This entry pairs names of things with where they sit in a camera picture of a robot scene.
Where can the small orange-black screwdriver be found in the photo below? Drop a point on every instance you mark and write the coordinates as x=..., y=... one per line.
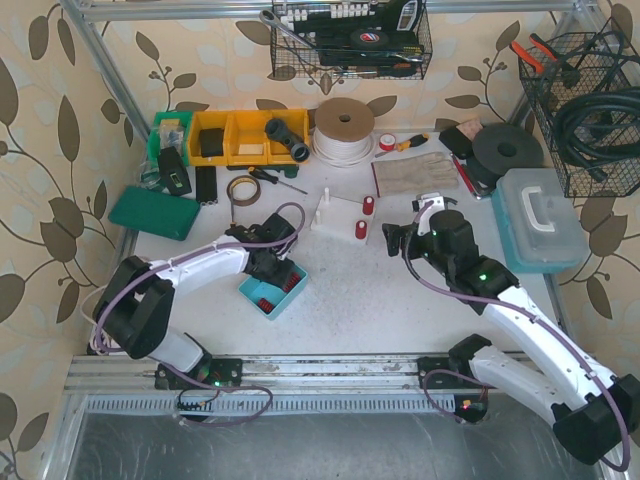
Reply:
x=232, y=211

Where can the top wire basket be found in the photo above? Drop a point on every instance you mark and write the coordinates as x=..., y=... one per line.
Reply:
x=348, y=39

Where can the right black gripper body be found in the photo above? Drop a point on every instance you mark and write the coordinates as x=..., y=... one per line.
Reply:
x=398, y=237

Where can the wire basket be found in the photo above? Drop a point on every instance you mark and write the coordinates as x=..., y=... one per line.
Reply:
x=348, y=39
x=588, y=112

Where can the white four-peg base plate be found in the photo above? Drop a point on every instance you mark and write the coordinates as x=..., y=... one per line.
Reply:
x=336, y=217

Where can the small red spring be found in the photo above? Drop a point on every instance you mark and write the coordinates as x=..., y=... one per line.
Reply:
x=293, y=280

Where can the grey plastic pipe fitting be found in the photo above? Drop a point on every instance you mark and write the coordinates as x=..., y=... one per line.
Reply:
x=277, y=130

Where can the teal spring tray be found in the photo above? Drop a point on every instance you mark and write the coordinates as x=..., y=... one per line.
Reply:
x=280, y=295

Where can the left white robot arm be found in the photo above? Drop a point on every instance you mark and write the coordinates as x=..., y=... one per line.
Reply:
x=135, y=307

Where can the black-yellow flathead screwdriver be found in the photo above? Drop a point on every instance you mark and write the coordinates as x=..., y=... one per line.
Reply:
x=260, y=174

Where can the beige work glove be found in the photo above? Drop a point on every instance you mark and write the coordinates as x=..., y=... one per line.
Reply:
x=422, y=174

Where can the black disc spool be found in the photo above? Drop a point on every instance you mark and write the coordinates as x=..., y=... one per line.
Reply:
x=497, y=148

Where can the green storage bin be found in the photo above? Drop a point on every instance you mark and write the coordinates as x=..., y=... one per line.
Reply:
x=169, y=130

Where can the right wire basket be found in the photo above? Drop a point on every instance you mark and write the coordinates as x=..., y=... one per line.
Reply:
x=588, y=112

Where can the black case with sponge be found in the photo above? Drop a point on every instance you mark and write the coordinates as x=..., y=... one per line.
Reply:
x=459, y=139

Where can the black meter device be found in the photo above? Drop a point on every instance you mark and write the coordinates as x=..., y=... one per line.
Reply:
x=173, y=172

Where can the yellow storage bins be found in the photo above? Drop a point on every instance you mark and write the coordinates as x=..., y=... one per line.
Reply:
x=245, y=141

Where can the green flat case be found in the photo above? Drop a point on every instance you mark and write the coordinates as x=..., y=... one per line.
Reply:
x=155, y=213

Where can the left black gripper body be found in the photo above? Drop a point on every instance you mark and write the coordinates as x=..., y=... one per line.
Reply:
x=279, y=272

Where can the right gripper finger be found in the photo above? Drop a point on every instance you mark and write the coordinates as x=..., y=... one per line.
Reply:
x=393, y=232
x=394, y=248

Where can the teal clear storage box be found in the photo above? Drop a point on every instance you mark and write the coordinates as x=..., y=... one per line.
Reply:
x=538, y=227

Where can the black aluminium profile block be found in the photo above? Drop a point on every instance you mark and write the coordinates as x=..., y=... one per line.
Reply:
x=206, y=185

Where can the red white tape roll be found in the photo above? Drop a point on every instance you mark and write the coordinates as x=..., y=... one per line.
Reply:
x=387, y=142

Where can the yellow-black bit driver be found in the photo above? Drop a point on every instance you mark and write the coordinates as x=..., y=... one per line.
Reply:
x=414, y=141

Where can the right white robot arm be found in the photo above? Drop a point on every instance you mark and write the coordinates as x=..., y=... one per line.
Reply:
x=591, y=410

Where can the white cable spool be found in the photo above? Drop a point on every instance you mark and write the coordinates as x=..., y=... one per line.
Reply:
x=343, y=134

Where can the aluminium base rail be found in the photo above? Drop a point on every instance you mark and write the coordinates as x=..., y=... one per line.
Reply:
x=276, y=385

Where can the large red spring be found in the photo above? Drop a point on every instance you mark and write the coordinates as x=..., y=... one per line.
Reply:
x=368, y=206
x=361, y=230

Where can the black block in bin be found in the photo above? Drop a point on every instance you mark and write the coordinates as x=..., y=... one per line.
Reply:
x=211, y=142

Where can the brown packing tape roll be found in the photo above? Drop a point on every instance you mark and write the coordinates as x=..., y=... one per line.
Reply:
x=243, y=190

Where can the orange-handled pliers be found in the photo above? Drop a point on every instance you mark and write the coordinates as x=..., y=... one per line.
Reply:
x=528, y=56

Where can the steel claw hammer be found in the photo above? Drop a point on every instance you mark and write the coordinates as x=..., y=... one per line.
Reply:
x=449, y=202

